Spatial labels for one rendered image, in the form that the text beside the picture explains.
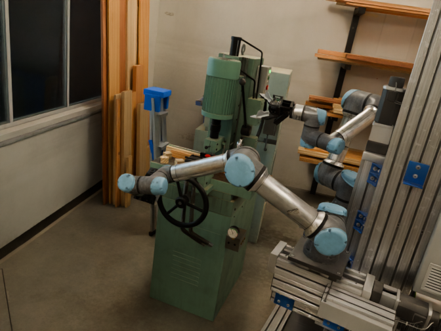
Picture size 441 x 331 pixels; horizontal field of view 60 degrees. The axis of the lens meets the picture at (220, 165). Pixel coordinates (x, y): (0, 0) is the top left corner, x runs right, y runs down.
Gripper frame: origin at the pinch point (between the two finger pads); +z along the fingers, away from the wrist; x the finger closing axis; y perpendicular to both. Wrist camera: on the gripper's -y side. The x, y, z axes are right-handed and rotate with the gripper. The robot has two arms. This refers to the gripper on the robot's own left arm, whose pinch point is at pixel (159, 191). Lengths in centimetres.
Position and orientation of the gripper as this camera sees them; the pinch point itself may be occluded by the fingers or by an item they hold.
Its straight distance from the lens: 192.0
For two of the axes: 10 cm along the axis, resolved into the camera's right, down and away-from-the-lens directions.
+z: 2.3, 2.3, 9.5
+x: 9.3, 2.5, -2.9
